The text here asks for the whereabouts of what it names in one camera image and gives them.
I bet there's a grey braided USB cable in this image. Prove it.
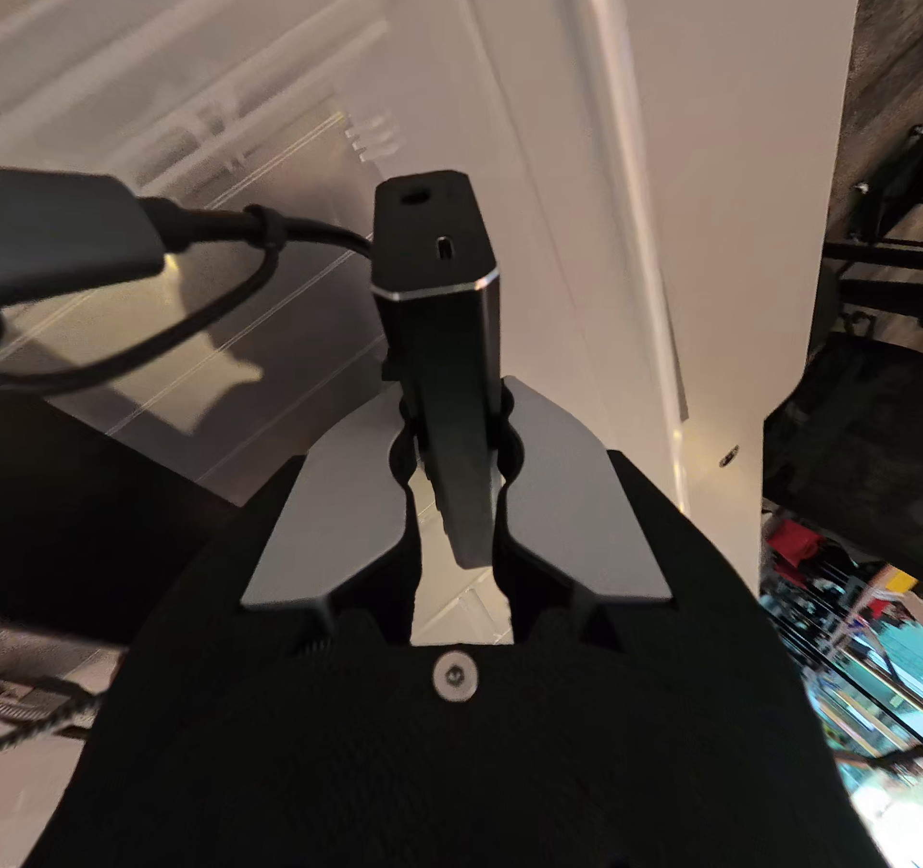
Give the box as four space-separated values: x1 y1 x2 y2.
0 673 105 752

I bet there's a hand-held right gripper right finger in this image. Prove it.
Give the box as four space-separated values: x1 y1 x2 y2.
498 376 675 606

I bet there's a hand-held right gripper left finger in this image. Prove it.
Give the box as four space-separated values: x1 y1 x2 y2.
240 385 423 611

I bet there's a clear plastic bin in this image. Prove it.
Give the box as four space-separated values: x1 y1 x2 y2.
0 0 689 645

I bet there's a short black adapter cable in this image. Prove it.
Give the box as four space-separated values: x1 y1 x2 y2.
0 169 376 397

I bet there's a tall black USB hub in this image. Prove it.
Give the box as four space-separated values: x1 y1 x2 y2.
370 170 502 570

